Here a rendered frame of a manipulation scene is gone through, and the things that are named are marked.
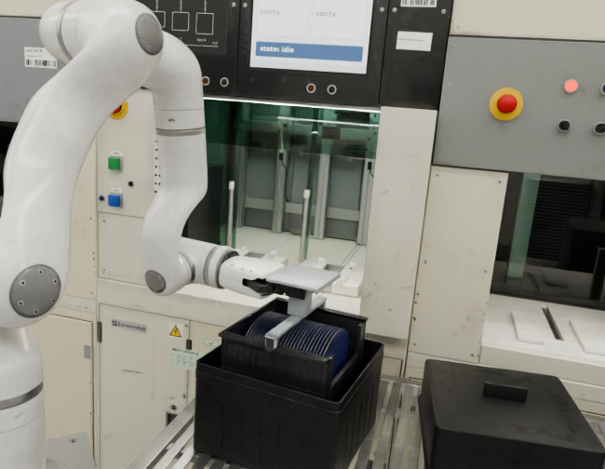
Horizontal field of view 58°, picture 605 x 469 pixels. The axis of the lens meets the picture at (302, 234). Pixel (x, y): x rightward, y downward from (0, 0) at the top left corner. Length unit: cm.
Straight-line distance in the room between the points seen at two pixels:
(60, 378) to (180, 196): 97
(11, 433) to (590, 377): 117
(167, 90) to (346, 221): 139
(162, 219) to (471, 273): 71
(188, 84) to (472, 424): 78
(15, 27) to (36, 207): 98
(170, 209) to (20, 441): 43
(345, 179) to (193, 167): 128
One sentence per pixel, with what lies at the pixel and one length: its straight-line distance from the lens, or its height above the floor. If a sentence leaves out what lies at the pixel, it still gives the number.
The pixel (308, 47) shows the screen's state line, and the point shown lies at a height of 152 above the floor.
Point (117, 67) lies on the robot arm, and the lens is 85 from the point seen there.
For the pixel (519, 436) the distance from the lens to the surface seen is 108.
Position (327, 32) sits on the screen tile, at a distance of 134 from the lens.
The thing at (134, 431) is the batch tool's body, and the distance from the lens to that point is 180.
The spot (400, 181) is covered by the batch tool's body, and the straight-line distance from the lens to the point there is 125.
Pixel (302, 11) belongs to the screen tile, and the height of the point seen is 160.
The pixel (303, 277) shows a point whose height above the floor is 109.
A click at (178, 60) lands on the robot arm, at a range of 100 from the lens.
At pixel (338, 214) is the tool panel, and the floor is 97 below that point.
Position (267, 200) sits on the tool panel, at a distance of 232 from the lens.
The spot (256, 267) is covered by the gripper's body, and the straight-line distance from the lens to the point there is 103.
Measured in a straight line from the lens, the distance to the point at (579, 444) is 111.
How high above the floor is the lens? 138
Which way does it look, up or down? 13 degrees down
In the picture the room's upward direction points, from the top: 5 degrees clockwise
